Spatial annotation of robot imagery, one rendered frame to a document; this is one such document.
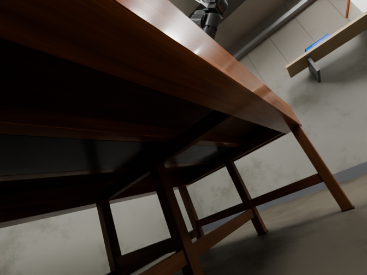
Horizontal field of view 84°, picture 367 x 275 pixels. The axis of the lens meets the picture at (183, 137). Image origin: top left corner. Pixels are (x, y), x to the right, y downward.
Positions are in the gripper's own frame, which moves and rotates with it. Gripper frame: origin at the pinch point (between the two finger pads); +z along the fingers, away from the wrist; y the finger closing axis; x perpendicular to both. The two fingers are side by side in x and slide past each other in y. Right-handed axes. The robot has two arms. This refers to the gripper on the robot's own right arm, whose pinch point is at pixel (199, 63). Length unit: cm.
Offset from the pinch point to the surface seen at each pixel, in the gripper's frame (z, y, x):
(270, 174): 78, -245, -13
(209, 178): 128, -239, -100
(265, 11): -152, -235, -102
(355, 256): 49, -18, 71
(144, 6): 5, 50, 26
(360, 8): -132, -204, 18
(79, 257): 176, -21, -84
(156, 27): 8, 49, 30
